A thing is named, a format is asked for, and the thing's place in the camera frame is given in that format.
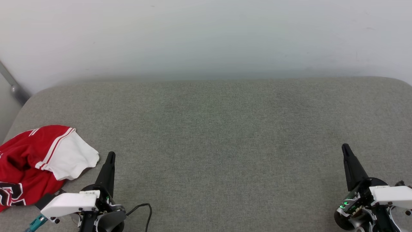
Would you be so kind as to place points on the grey metal pipe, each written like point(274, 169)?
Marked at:
point(14, 87)

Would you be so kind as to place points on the red and white shirt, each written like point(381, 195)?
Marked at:
point(19, 158)

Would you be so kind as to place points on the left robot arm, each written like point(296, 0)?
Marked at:
point(111, 223)

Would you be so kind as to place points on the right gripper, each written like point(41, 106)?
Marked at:
point(360, 196)

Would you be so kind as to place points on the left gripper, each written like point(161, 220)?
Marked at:
point(103, 202)

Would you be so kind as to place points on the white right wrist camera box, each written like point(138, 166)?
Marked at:
point(392, 195)

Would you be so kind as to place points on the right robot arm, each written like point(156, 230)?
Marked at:
point(360, 223)

